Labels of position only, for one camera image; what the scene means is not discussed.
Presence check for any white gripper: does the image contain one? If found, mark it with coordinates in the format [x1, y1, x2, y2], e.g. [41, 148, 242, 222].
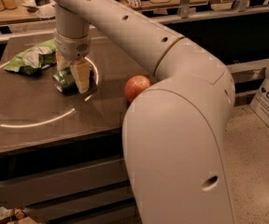
[54, 29, 91, 93]

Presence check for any green soda can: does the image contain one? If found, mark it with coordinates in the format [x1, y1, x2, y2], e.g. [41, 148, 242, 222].
[52, 66, 93, 93]

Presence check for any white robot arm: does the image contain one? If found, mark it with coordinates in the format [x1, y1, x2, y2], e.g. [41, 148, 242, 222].
[54, 0, 236, 224]

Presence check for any green chip bag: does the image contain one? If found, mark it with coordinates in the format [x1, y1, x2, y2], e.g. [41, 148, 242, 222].
[4, 39, 56, 76]

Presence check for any white bowl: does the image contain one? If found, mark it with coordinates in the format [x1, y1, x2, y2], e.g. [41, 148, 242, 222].
[35, 6, 55, 19]

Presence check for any red apple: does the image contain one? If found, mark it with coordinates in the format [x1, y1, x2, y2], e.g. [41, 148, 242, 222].
[124, 76, 151, 103]

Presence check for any grey drawer cabinet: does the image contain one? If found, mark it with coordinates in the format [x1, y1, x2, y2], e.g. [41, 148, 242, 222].
[0, 29, 145, 224]

